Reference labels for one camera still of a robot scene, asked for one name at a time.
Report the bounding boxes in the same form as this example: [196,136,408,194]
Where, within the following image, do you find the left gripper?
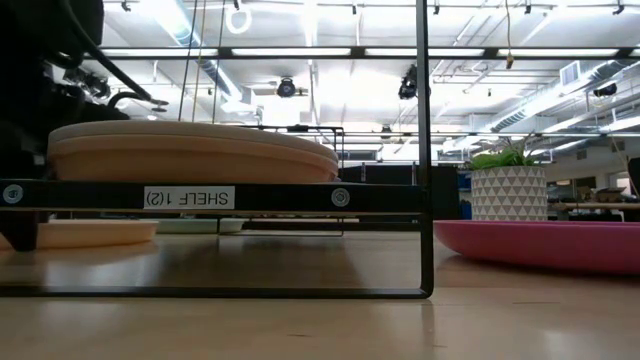
[0,94,130,252]

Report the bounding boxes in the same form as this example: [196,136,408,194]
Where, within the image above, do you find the beige plate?
[35,219,160,250]

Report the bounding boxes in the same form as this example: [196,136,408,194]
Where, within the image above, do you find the peach plate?
[48,134,340,184]

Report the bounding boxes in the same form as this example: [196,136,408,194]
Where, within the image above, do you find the pale green plate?
[155,218,247,235]

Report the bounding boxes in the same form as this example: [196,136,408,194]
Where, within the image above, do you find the pink plate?
[433,219,640,276]

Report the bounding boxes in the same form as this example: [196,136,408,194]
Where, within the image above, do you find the white shelf label sticker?
[143,186,236,210]

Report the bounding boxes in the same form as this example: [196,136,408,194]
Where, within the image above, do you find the black overhead light bar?
[82,46,640,61]

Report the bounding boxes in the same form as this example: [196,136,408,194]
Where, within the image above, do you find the round black ceiling spotlight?
[276,76,297,99]

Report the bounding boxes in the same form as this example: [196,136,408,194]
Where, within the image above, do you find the black office partition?
[338,163,462,221]

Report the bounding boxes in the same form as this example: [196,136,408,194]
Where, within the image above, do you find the blue container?
[459,172,474,221]

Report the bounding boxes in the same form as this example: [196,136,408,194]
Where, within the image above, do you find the green potted plant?
[466,133,546,171]

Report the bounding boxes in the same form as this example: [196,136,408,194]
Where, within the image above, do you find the white triangle-patterned planter pot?
[469,166,549,222]

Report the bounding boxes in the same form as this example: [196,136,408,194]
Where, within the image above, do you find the brown cardboard box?
[594,187,627,204]

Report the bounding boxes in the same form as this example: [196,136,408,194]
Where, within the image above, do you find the black ceiling camera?
[62,67,112,101]
[397,63,419,101]

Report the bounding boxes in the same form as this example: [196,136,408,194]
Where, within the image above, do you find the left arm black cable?
[54,0,169,109]

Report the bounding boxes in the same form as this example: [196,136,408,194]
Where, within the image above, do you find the thin dark hanging cord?
[212,0,226,124]
[177,0,200,123]

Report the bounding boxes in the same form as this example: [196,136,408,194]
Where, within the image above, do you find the black metal shelf frame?
[0,0,435,300]

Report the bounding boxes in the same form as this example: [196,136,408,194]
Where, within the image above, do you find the white ceiling ring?
[224,3,253,36]

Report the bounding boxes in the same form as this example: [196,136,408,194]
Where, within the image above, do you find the silver ventilation duct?
[492,59,640,134]

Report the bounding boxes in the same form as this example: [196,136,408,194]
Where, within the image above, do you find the yellow-tipped hanging cable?
[503,0,516,70]

